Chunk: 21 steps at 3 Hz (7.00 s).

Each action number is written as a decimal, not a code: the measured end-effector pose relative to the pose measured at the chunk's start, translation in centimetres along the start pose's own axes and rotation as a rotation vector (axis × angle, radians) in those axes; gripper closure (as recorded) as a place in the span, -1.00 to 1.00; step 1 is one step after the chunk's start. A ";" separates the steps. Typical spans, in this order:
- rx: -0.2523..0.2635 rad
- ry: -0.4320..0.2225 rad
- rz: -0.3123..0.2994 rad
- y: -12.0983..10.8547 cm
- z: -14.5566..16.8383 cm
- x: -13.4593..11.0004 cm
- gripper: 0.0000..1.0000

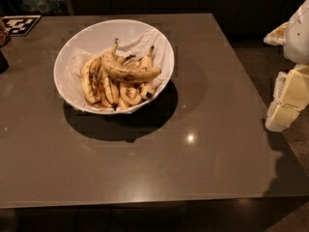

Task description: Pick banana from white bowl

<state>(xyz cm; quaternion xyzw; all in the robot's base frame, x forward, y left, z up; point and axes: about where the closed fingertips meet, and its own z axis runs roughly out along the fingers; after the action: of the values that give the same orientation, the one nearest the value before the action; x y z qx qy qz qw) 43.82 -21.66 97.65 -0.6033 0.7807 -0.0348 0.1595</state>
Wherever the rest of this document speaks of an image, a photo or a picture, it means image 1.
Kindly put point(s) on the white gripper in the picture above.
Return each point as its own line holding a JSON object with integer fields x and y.
{"x": 297, "y": 33}

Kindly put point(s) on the spotted banana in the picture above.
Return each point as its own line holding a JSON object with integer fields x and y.
{"x": 123, "y": 73}

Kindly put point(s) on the right upright banana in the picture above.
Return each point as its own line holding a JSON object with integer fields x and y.
{"x": 147, "y": 88}

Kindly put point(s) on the curved front banana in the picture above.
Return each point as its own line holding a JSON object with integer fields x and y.
{"x": 130, "y": 94}

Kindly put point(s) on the white bowl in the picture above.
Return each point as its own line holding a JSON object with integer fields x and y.
{"x": 96, "y": 36}

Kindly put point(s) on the left yellow banana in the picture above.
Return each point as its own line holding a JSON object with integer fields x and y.
{"x": 85, "y": 82}

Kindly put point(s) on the black white marker tag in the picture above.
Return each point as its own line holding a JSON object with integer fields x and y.
{"x": 20, "y": 25}

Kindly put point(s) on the brown object at left edge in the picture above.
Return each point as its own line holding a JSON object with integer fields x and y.
{"x": 4, "y": 34}

